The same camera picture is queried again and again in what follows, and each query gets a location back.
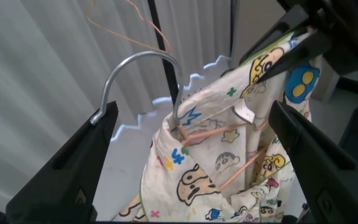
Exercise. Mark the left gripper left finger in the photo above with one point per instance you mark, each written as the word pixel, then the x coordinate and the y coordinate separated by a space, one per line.
pixel 64 174

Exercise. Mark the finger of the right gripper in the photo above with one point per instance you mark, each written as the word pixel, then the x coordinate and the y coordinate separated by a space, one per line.
pixel 284 26
pixel 306 49

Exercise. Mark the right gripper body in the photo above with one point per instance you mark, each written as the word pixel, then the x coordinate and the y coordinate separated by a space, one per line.
pixel 353 28

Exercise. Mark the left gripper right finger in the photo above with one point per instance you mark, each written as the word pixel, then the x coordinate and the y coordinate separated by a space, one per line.
pixel 328 168

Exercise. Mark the cream printed shirt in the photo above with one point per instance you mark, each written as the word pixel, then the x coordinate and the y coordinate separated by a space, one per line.
pixel 204 174

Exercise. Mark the pink clothes hanger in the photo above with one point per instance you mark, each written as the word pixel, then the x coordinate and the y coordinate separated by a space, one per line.
pixel 185 137
pixel 149 21

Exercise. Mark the black clothes rack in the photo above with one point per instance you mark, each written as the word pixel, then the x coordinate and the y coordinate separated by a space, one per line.
pixel 158 31

